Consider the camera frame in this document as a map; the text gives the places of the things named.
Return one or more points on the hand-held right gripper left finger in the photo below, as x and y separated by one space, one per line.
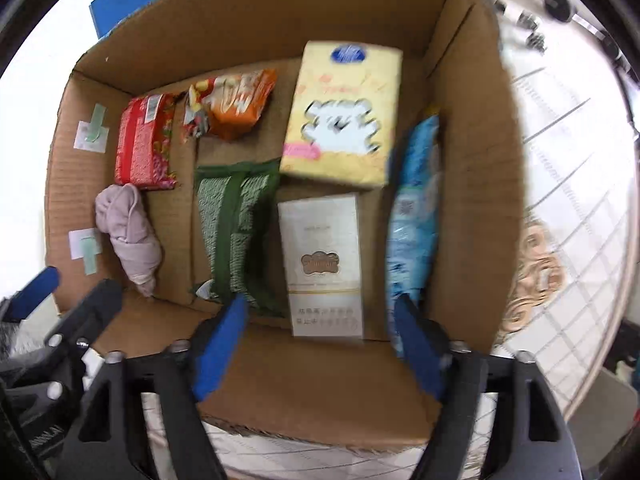
220 345

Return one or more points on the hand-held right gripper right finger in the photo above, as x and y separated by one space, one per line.
417 350

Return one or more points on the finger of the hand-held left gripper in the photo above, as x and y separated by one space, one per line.
32 290
92 310

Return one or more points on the pale pink cloth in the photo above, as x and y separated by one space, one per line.
130 240

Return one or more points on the green patterned packet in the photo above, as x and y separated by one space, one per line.
235 230

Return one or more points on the long blue packet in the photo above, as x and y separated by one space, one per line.
412 220

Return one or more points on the small white carton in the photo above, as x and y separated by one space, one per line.
320 240

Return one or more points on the red snack packet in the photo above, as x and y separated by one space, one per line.
145 145

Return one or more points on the orange snack packet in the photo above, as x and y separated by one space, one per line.
235 102

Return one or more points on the yellow tissue pack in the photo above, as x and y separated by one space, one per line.
345 110

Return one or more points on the cardboard box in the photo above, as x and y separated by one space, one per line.
240 25

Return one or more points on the short barbell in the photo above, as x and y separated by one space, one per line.
560 6

